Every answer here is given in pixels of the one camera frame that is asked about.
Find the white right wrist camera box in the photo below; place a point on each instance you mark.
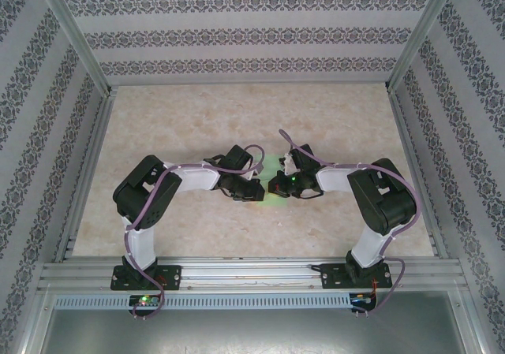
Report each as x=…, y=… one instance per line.
x=289, y=165

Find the aluminium lower frame strut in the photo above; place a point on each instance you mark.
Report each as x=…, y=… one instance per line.
x=37, y=322
x=475, y=322

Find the green paper sheet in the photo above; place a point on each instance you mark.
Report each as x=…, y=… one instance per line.
x=272, y=162

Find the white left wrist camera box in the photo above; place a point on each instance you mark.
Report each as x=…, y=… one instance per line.
x=252, y=174

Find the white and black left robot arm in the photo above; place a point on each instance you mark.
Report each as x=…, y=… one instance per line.
x=146, y=196

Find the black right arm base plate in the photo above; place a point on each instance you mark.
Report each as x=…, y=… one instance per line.
x=331, y=277

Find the aluminium frame post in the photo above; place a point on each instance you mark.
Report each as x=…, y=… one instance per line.
x=418, y=34
x=77, y=34

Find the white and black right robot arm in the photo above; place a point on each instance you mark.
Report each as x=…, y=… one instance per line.
x=382, y=200

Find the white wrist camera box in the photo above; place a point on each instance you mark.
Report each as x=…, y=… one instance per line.
x=252, y=174
x=289, y=165

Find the grey metal sheet panel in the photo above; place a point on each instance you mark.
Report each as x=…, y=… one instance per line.
x=252, y=330

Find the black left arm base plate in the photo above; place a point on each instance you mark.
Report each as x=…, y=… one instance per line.
x=173, y=277

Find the aluminium mounting rail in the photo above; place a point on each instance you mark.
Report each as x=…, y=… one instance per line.
x=256, y=271

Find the aluminium side rail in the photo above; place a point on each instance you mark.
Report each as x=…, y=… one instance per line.
x=94, y=153
x=411, y=153

